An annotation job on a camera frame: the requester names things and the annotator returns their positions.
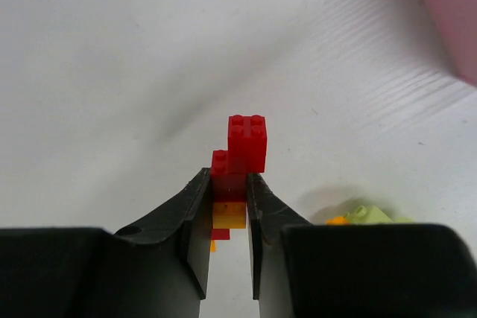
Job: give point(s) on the pink container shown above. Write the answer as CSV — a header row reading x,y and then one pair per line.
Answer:
x,y
455,21

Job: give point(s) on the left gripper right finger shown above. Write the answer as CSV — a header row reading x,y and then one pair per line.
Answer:
x,y
380,270

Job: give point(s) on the orange lego brick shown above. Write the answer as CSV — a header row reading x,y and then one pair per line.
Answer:
x,y
225,217

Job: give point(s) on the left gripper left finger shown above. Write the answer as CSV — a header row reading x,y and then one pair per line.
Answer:
x,y
156,266

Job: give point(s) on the red lego stack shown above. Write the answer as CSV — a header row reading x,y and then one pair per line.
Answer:
x,y
247,142

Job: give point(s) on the green yellow lego assembly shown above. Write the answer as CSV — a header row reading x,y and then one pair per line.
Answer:
x,y
366,215

